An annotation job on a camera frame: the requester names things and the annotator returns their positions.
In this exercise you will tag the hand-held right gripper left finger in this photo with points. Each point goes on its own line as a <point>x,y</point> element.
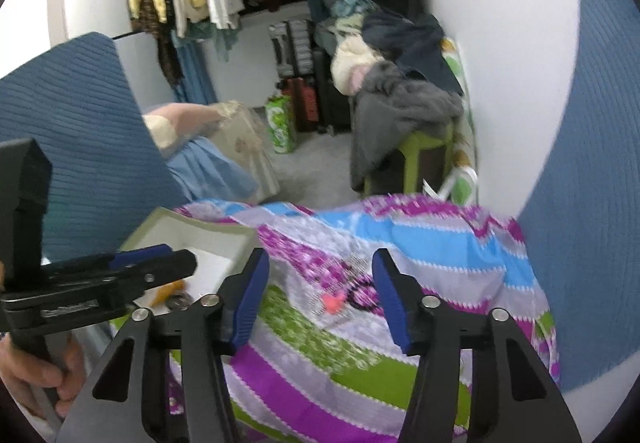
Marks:
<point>247,305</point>

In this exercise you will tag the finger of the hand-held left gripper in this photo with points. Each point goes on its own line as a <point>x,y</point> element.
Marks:
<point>140,255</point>
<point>165,270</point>

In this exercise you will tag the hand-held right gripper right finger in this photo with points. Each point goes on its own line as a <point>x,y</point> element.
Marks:
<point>395,305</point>

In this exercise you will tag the person's left hand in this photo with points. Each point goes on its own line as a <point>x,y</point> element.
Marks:
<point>35,383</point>

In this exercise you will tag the striped floral pillow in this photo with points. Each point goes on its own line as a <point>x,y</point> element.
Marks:
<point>325,363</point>

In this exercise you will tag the ribbed blue pillow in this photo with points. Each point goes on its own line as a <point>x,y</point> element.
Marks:
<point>75,123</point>

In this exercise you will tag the light blue bed sheet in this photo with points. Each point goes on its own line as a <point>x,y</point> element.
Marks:
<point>210,168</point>

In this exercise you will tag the green stool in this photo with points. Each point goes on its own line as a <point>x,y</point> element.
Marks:
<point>420,148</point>

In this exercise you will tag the green bag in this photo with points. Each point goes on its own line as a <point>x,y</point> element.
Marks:
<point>280,123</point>

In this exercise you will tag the printed cloth panel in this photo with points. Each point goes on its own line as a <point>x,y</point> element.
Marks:
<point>462,123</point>

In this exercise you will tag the grey garment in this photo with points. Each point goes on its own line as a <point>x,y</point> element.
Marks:
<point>400,108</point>

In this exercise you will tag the red striped suitcase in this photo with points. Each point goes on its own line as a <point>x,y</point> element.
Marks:
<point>300,103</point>

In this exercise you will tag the black suitcase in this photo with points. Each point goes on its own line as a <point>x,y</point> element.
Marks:
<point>332,93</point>

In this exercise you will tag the fuzzy blue cushion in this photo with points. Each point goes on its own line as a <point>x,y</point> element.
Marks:
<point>590,173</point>

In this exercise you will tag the grey suitcase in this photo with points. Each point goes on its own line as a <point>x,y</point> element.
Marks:
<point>292,48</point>

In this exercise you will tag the pile of clothes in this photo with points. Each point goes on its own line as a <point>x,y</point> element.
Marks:
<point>390,33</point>

